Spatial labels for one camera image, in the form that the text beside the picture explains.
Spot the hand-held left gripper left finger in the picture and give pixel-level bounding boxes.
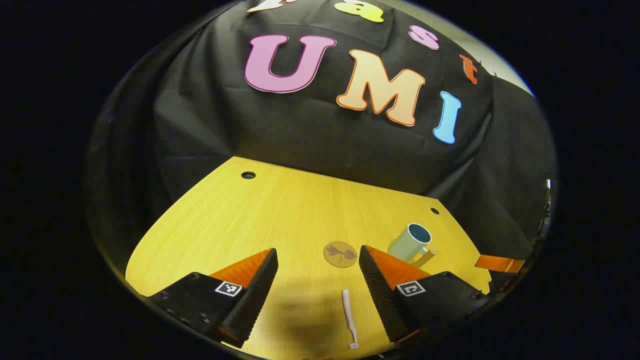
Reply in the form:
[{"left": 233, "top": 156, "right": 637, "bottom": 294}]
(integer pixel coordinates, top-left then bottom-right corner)
[{"left": 145, "top": 247, "right": 279, "bottom": 349}]

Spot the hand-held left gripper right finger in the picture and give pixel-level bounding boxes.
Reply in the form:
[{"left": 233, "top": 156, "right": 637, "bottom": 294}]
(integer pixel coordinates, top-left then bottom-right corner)
[{"left": 358, "top": 245, "right": 491, "bottom": 344}]

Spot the pink toothbrush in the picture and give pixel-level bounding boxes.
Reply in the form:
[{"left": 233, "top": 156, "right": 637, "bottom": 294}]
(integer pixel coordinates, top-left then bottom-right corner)
[{"left": 341, "top": 289, "right": 360, "bottom": 350}]

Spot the pale green cup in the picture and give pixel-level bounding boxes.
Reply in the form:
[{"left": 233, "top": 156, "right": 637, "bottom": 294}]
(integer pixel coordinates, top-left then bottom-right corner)
[{"left": 387, "top": 223, "right": 437, "bottom": 268}]

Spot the round cork coaster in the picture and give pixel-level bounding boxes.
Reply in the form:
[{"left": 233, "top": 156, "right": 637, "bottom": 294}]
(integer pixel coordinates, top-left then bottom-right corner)
[{"left": 323, "top": 240, "right": 359, "bottom": 269}]

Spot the wooden desktop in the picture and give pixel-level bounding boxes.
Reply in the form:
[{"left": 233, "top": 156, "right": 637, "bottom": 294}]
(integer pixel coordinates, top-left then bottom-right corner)
[{"left": 125, "top": 156, "right": 493, "bottom": 360}]

